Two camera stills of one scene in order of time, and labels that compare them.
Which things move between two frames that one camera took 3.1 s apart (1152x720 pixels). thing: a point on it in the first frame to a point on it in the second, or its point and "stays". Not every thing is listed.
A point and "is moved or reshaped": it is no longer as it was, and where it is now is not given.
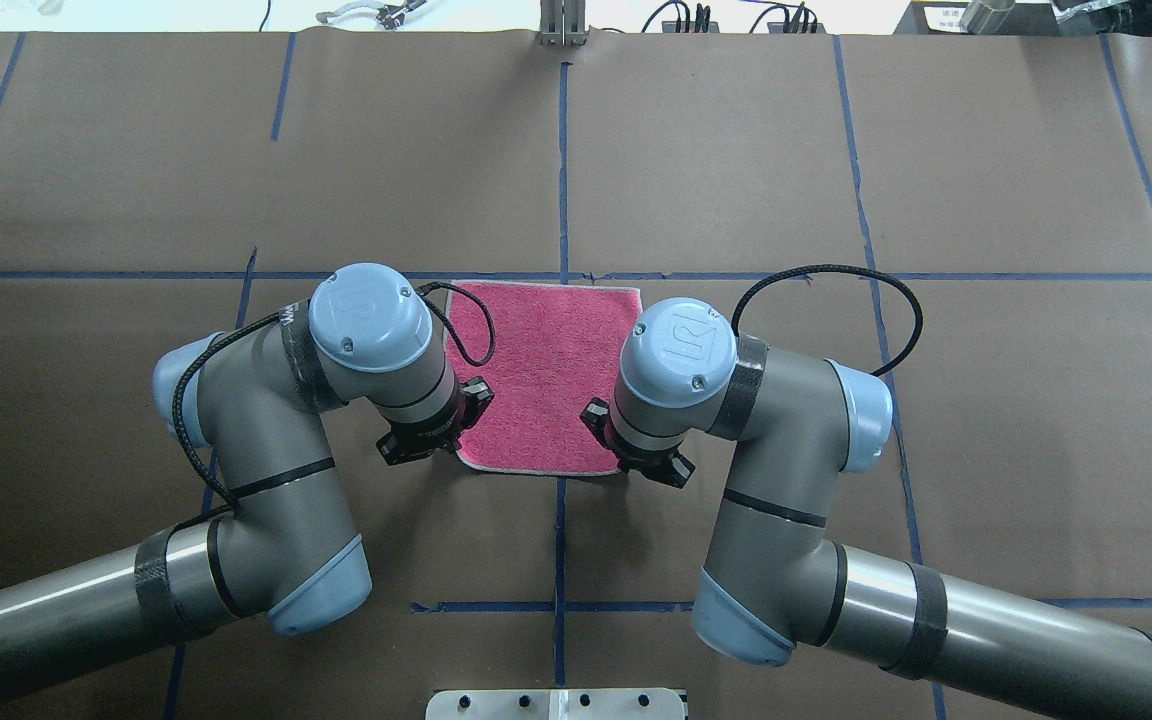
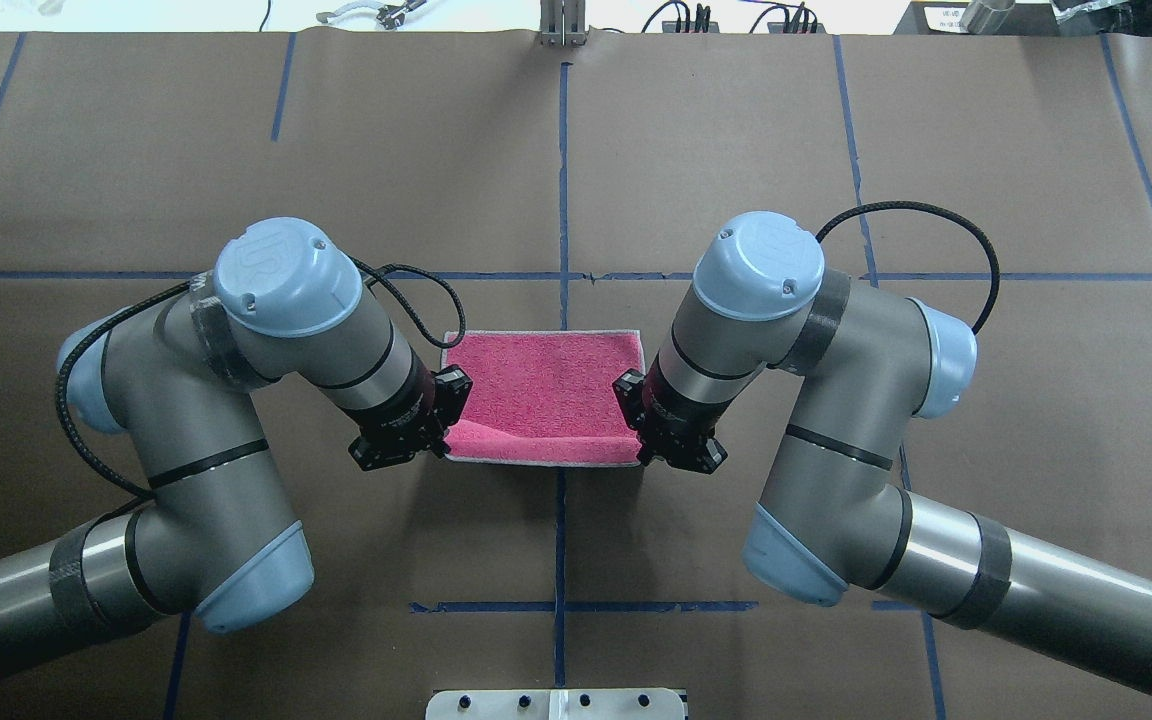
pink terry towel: [558, 348] is moved or reshaped
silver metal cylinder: [983, 17] stays
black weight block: [945, 17] stays
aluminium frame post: [562, 22] stays
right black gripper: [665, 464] to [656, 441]
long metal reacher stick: [391, 15] stays
